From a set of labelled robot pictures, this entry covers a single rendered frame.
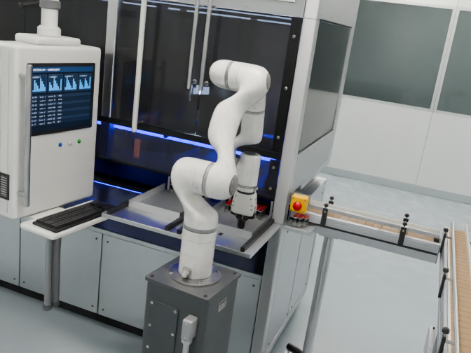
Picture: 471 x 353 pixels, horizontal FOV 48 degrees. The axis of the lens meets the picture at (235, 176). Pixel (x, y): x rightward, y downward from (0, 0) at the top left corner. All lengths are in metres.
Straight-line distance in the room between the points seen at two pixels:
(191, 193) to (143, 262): 1.11
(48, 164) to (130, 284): 0.83
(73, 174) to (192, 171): 1.01
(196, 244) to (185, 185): 0.20
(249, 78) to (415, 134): 5.20
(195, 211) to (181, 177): 0.12
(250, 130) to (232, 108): 0.28
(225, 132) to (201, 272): 0.49
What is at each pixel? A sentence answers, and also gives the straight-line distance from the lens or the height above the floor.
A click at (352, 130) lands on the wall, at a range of 7.01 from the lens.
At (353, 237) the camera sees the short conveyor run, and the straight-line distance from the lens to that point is 2.53.
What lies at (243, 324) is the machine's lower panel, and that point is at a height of 0.32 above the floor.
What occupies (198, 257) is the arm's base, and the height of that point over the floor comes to 0.96.
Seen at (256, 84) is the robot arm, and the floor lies 1.55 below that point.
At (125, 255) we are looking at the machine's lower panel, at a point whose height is 0.49.
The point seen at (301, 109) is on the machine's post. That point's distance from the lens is 2.35.
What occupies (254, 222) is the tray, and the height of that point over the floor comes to 0.88.
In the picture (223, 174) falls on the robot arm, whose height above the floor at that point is 1.26.
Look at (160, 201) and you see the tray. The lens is 2.58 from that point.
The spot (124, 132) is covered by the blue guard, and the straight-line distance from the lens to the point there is 2.73.
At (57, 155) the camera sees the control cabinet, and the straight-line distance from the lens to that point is 2.57.
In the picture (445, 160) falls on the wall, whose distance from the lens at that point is 6.98.
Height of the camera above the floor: 1.74
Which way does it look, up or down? 16 degrees down
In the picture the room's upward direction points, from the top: 8 degrees clockwise
